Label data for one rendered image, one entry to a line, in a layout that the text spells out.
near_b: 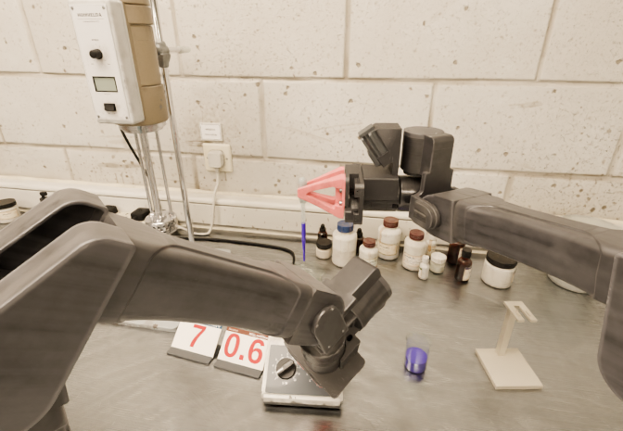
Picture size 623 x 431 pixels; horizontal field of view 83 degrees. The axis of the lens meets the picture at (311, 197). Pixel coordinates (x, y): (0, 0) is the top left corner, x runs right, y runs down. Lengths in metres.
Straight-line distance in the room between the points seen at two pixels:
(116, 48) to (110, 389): 0.57
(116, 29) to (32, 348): 0.56
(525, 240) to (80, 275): 0.39
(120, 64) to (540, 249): 0.66
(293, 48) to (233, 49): 0.16
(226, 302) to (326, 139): 0.74
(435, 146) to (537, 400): 0.46
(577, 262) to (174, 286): 0.34
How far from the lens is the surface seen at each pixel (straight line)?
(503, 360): 0.79
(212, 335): 0.74
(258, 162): 1.05
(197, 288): 0.27
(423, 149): 0.52
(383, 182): 0.52
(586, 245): 0.39
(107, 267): 0.22
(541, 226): 0.42
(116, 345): 0.83
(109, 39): 0.71
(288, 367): 0.62
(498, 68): 0.98
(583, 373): 0.85
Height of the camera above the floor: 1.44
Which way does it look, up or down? 24 degrees down
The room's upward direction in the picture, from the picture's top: straight up
